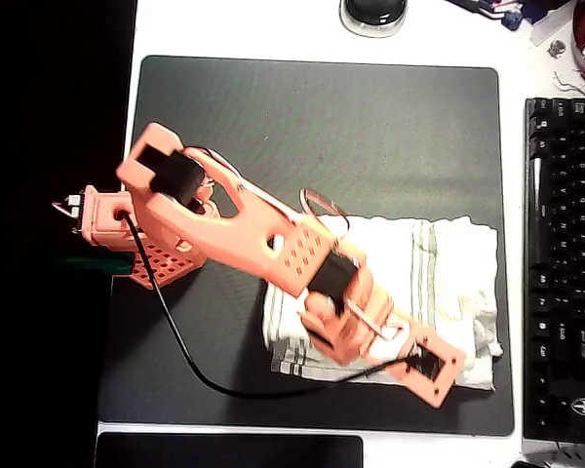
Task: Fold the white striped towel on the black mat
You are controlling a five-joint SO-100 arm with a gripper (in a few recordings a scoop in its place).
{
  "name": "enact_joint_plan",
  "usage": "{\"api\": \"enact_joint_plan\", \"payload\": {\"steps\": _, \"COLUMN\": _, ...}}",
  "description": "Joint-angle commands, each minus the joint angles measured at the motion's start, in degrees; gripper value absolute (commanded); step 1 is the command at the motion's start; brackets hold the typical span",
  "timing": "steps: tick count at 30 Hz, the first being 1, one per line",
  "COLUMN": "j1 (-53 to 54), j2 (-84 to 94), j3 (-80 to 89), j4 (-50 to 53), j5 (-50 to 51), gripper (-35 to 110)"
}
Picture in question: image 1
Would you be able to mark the white striped towel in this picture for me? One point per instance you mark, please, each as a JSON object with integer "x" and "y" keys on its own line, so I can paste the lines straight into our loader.
{"x": 443, "y": 273}

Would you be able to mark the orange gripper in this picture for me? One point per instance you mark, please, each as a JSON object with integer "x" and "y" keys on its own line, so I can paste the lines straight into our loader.
{"x": 366, "y": 342}

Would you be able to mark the black desk mat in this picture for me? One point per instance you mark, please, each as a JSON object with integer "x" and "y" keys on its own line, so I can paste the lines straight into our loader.
{"x": 322, "y": 122}

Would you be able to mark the orange framed wrist camera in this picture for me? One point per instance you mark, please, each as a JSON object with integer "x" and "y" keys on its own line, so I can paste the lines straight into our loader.
{"x": 448, "y": 385}

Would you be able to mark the blue plastic connector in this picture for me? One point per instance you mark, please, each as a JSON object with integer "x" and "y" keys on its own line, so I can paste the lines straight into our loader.
{"x": 512, "y": 19}

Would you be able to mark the clear plastic piece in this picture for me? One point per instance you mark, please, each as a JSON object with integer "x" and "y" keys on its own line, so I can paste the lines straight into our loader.
{"x": 546, "y": 31}

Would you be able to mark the black computer mouse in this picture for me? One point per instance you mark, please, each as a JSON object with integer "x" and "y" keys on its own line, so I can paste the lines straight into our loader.
{"x": 373, "y": 12}

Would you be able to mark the black computer keyboard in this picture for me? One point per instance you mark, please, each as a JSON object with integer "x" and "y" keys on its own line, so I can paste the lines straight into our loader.
{"x": 565, "y": 244}

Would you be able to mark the dark blue object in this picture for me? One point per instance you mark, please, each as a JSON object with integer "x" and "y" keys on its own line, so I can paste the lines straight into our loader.
{"x": 541, "y": 7}

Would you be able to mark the green table clamp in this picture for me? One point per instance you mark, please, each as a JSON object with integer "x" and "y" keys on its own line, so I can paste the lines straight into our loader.
{"x": 97, "y": 264}

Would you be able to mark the small grey metal bit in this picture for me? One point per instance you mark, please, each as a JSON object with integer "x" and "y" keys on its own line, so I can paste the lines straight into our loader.
{"x": 557, "y": 48}

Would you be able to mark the white servo connector plug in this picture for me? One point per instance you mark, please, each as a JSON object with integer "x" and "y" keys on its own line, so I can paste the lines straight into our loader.
{"x": 73, "y": 205}

